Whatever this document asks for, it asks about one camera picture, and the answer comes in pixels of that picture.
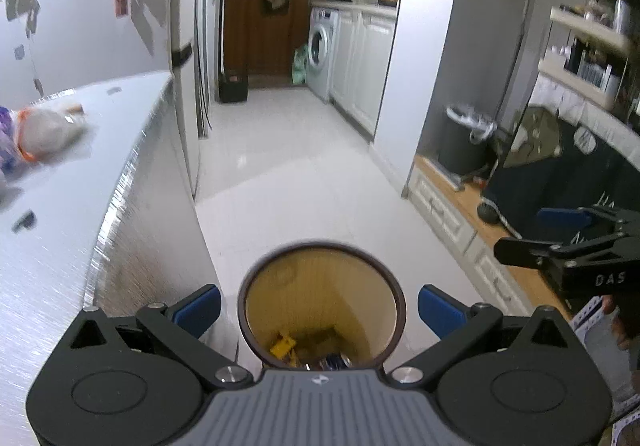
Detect black television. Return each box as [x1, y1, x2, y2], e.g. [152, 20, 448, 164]
[484, 104, 640, 253]

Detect black floor crate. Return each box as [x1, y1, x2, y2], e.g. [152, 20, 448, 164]
[214, 70, 250, 104]

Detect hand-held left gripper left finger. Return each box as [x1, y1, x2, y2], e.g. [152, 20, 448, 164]
[64, 284, 254, 390]

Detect black round device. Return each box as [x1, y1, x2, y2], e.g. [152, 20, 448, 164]
[476, 202, 501, 226]

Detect grey trash can white liner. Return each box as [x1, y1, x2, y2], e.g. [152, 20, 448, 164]
[437, 104, 499, 177]

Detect white and orange plastic bag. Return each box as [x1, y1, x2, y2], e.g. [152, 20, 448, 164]
[12, 102, 94, 162]

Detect white kitchen cabinets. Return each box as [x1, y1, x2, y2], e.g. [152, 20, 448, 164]
[329, 0, 401, 139]

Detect white washing machine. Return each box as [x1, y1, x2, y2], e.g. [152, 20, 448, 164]
[305, 6, 341, 102]

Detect white perforated paper sheet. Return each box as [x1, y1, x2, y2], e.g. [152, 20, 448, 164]
[569, 300, 640, 446]

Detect crushed blue drink can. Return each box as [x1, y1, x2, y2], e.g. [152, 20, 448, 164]
[317, 353, 354, 371]

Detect green plastic bag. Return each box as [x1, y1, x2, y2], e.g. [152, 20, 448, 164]
[291, 44, 311, 86]

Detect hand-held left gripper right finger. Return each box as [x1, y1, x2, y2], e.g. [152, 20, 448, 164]
[386, 285, 577, 390]

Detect yellow trash bin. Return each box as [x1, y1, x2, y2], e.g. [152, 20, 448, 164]
[237, 239, 407, 372]

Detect wall shelf with bottles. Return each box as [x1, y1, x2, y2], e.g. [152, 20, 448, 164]
[537, 0, 640, 113]

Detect blue and purple plastic wrapper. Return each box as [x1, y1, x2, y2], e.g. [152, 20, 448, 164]
[0, 105, 24, 177]

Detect white refrigerator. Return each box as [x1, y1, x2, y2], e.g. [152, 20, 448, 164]
[167, 0, 226, 199]

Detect red and gold carton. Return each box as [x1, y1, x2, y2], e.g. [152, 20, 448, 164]
[269, 333, 299, 367]

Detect low white wood-top cabinet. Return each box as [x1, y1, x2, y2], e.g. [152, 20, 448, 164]
[402, 155, 572, 323]

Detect brown wooden door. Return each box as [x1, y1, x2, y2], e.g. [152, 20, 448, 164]
[222, 0, 326, 89]

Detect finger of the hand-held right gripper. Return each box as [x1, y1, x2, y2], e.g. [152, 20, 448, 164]
[493, 225, 640, 269]
[538, 203, 632, 235]

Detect person's right hand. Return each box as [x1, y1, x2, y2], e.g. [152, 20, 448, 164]
[603, 295, 640, 352]

